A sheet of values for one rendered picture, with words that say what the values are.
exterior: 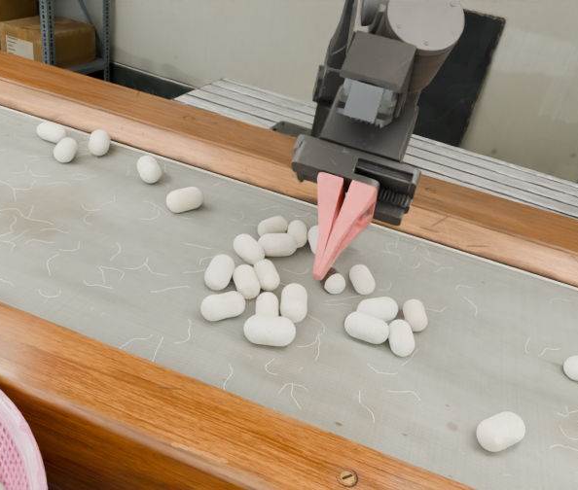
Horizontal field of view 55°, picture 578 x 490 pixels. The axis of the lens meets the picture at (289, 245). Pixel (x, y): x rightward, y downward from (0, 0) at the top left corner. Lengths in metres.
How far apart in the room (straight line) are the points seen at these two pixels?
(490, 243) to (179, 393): 0.38
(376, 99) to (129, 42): 2.75
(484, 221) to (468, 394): 0.24
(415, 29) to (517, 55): 2.05
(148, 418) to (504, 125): 2.31
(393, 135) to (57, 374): 0.29
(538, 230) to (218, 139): 0.36
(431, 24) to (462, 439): 0.28
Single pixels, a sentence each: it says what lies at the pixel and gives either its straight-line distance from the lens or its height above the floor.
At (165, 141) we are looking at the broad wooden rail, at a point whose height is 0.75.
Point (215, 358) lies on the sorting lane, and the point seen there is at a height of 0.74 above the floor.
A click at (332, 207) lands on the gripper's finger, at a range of 0.43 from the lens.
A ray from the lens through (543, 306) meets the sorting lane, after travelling 0.57.
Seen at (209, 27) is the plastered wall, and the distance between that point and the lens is 2.83.
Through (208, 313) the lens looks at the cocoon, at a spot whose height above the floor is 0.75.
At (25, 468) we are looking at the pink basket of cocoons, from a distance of 0.32.
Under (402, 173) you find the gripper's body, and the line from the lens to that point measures 0.45.
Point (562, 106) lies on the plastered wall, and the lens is 2.51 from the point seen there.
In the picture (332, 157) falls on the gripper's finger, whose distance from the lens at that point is 0.44.
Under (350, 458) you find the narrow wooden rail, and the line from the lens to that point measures 0.33.
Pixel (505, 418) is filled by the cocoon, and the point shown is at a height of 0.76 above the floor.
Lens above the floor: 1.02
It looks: 32 degrees down
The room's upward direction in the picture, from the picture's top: 12 degrees clockwise
